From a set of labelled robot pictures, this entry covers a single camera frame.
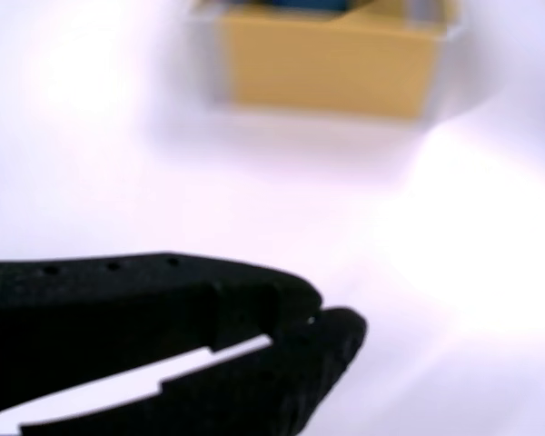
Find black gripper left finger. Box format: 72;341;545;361
0;251;323;423

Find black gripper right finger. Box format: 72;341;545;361
20;307;368;436

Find blue cube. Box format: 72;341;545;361
249;0;352;13

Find yellow box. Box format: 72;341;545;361
190;0;465;123

